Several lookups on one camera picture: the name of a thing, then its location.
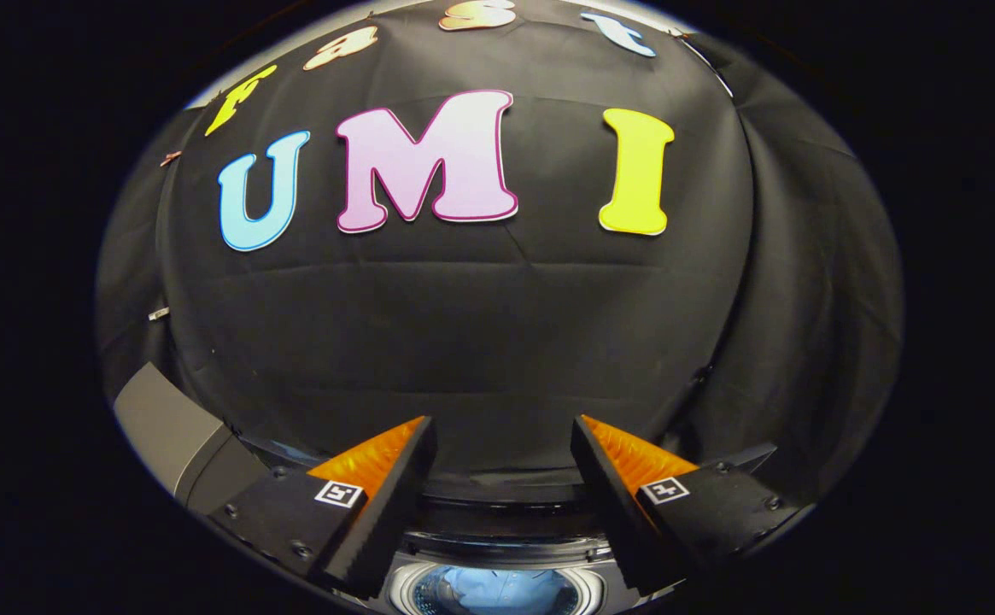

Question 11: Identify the black backdrop cloth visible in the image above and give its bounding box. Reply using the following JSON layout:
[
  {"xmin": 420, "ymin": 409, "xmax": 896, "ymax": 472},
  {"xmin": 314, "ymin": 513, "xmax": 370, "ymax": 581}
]
[{"xmin": 94, "ymin": 0, "xmax": 904, "ymax": 505}]

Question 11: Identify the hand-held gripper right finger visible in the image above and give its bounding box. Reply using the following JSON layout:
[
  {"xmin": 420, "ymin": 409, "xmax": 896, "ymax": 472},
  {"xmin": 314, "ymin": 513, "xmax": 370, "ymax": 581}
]
[{"xmin": 570, "ymin": 415, "xmax": 805, "ymax": 599}]

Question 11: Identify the light blue polo shirt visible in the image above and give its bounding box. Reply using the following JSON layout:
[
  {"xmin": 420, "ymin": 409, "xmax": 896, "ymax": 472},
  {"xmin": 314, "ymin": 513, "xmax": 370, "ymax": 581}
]
[{"xmin": 416, "ymin": 565, "xmax": 583, "ymax": 615}]

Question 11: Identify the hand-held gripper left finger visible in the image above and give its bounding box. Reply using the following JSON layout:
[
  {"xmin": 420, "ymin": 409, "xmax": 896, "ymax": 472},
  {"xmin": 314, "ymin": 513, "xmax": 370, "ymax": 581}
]
[{"xmin": 207, "ymin": 416, "xmax": 438, "ymax": 599}]

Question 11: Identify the grey washing machine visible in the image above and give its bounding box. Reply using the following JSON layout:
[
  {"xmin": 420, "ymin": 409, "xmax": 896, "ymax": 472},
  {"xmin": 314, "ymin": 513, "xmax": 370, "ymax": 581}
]
[{"xmin": 326, "ymin": 504, "xmax": 690, "ymax": 615}]

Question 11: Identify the grey box cabinet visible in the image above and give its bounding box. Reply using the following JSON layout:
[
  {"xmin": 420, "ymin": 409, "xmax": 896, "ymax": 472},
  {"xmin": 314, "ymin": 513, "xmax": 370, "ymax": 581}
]
[{"xmin": 113, "ymin": 362, "xmax": 269, "ymax": 516}]

